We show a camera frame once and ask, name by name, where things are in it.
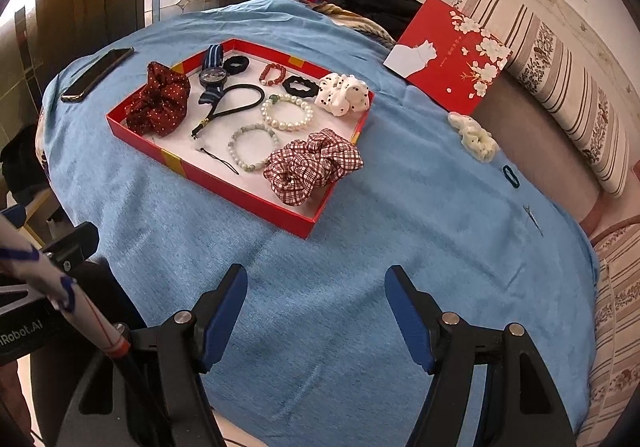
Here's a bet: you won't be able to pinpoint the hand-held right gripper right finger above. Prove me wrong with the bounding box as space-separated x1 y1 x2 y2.
385 265 573 447

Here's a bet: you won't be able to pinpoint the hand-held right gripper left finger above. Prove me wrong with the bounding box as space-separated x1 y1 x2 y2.
60 264 248 447

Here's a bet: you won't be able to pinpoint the red cardboard box tray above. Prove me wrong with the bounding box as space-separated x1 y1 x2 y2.
106 40 376 239

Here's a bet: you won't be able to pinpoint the grey green bead bracelet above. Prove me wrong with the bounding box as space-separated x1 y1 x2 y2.
228 124 279 174

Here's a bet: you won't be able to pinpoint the white pearl bracelet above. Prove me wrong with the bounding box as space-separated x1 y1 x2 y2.
261 94 315 133

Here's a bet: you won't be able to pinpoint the black hair band gold charm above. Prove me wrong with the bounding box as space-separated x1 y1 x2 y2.
190 83 266 139

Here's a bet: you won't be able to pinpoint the blue striped strap watch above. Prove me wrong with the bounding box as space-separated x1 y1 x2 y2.
197 44 236 106

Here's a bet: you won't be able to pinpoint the red bead bracelet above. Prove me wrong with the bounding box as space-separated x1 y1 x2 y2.
259 63 287 84

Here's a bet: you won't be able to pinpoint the light blue blanket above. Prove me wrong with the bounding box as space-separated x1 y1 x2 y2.
42 0 601 447

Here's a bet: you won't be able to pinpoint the silver metal hair clip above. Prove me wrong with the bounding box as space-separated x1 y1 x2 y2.
522 204 544 234

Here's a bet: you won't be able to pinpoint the black bobby pin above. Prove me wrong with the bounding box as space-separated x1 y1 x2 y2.
200 147 241 174

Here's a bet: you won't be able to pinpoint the red white plaid scrunchie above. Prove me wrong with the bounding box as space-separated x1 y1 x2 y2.
263 128 364 206

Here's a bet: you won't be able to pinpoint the plain white scrunchie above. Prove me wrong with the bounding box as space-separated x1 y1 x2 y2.
447 112 496 163

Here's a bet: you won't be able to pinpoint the brown sofa cushion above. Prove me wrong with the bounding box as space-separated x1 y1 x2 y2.
470 72 602 224

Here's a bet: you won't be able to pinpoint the striped floral seat cushion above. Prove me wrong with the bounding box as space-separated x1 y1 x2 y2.
575 217 640 447

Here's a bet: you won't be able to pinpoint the dark red dotted scrunchie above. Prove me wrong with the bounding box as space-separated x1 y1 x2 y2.
125 61 192 136

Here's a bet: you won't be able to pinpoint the white black-dotted scrunchie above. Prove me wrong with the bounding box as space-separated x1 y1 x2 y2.
315 73 374 118

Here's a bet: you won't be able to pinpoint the black ruffled scrunchie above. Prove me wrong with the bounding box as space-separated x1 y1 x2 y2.
282 76 317 96

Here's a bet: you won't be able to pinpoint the red floral box lid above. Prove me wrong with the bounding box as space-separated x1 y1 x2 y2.
384 0 514 116

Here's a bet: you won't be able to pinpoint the black smartphone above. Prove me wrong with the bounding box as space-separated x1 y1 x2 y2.
61 47 135 103

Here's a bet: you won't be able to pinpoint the striped floral pillow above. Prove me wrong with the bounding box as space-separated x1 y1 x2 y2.
452 0 632 199

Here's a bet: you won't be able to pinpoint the beige striped cloth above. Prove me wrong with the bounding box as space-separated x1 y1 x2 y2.
320 2 397 49

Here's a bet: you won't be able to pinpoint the dark red black clothes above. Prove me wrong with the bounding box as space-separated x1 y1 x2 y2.
306 0 424 41

